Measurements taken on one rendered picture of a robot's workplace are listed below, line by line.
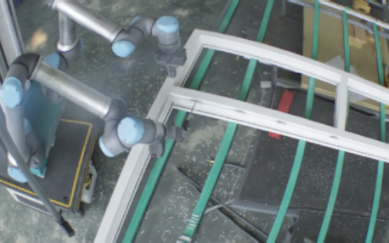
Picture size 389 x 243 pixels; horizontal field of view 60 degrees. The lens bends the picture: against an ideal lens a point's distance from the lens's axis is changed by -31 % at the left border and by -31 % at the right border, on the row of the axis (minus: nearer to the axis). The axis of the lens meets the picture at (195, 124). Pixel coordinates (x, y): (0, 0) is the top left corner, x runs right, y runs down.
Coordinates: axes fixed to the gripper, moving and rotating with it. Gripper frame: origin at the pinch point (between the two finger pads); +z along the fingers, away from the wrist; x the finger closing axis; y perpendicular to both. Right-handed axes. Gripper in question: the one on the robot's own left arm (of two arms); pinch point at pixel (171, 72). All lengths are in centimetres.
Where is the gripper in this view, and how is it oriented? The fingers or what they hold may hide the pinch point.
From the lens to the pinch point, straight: 205.3
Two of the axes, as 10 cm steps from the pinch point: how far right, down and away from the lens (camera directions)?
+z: 0.5, 6.1, 7.9
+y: 3.2, -7.6, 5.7
